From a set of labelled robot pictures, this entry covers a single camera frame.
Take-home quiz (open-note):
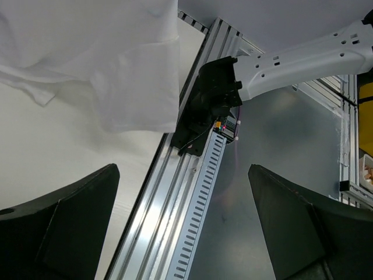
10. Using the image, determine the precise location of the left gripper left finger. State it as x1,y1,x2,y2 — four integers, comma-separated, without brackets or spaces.
1,164,120,279

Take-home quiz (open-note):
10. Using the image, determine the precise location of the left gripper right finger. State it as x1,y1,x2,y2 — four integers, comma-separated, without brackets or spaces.
248,164,372,279

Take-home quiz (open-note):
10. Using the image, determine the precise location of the white t shirt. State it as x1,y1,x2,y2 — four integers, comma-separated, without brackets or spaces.
1,1,180,133

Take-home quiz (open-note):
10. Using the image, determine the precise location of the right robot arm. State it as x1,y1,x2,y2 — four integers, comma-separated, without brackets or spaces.
185,12,372,126

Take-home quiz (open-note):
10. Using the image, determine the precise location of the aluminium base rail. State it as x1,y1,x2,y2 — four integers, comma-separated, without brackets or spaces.
104,17,263,280

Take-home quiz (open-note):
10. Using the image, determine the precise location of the white cable duct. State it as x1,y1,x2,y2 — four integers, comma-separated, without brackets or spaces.
166,132,226,279

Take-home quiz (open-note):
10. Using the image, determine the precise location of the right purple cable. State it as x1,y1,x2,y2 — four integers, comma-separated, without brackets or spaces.
233,104,242,176

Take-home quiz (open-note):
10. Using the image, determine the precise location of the right aluminium frame post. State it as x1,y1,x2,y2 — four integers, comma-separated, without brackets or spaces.
292,75,372,210

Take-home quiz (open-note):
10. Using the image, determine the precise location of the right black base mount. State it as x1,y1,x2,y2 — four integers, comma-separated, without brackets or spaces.
171,95,215,156

